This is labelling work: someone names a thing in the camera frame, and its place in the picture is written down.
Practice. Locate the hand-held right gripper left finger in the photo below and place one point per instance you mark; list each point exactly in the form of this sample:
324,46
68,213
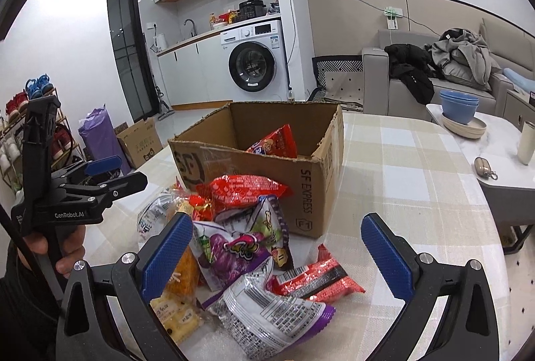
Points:
167,252

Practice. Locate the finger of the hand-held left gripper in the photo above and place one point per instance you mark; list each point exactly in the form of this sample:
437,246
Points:
102,165
125,185

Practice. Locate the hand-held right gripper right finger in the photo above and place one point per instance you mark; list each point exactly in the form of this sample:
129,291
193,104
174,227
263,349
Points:
386,256

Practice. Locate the white printed snack packet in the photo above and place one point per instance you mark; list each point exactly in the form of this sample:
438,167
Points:
156,214

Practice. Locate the brown cardboard box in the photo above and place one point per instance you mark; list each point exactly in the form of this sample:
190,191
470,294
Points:
317,185

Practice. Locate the purple green cartoon snack packet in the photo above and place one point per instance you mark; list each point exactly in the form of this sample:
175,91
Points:
269,225

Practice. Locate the person's left forearm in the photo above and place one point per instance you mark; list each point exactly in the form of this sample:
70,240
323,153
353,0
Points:
25,302

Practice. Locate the person's left hand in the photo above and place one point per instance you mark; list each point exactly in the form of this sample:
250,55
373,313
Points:
72,248

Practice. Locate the white shoes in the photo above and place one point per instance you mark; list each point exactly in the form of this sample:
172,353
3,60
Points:
10,155

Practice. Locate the orange snack packet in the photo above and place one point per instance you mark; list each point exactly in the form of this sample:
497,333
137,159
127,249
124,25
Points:
186,273

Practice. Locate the purple plastic bag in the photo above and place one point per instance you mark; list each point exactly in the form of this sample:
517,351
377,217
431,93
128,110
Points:
98,135

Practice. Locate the red shoes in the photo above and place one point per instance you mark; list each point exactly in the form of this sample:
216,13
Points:
62,141
16,104

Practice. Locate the shoe rack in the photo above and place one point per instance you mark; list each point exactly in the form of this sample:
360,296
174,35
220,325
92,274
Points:
10,135

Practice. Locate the small printed cardboard box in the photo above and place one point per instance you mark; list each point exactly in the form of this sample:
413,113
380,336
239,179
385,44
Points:
140,143

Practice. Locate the small red snack packet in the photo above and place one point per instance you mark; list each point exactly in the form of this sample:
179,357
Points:
200,206

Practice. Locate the yellow cracker packet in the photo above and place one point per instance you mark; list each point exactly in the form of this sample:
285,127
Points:
175,317

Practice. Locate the red black snack packet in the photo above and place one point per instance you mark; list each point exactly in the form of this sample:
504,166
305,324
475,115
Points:
322,279

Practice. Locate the blue shoes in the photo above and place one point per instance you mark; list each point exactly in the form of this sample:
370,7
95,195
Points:
37,87

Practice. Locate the checked tablecloth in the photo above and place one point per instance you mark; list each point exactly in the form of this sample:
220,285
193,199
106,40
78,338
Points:
397,177

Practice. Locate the upright vacuum cleaner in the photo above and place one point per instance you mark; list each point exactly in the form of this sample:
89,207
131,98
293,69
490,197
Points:
164,106

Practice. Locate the red snack packet white pattern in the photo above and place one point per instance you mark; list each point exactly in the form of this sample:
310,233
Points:
238,191

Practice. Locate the black glass door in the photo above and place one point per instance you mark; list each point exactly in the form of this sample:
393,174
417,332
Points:
125,51

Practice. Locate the silver purple-edged snack packet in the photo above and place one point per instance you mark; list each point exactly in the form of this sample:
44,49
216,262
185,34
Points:
271,315

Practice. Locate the white base cabinets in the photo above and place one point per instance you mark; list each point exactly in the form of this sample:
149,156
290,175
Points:
192,76

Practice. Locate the beige key pouch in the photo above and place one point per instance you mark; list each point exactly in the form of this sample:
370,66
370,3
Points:
484,167

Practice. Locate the white electric kettle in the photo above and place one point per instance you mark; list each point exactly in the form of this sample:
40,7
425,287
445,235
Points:
159,43

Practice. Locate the red snack packet cartoon print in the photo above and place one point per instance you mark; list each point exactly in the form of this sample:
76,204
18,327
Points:
273,143

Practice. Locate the beige plate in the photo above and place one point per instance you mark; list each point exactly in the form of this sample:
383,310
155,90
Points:
470,129

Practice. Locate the marble side table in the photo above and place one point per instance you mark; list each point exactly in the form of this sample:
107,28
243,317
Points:
501,152

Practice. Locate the kitchen faucet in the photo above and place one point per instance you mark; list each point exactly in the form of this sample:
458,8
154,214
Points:
190,26

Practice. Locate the blue bowls stack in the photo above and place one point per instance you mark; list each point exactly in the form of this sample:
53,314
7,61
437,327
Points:
457,108

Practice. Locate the beige sofa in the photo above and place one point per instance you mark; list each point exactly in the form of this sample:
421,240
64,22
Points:
376,80

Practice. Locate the white cup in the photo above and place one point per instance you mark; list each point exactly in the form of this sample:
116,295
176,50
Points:
526,143

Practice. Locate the white washing machine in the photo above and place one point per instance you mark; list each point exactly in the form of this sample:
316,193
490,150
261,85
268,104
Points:
255,60

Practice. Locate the black jacket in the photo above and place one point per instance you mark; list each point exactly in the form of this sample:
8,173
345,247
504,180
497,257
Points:
411,68

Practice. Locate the kitchen food packages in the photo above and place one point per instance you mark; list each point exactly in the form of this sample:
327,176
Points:
223,19

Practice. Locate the grey clothes pile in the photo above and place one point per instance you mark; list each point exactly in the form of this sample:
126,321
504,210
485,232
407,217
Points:
464,55

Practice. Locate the black pressure cooker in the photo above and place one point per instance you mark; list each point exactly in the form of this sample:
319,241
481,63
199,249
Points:
252,10

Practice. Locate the light blue pillow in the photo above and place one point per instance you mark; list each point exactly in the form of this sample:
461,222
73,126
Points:
520,78

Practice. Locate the white power strip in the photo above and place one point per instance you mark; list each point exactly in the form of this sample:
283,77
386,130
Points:
393,18

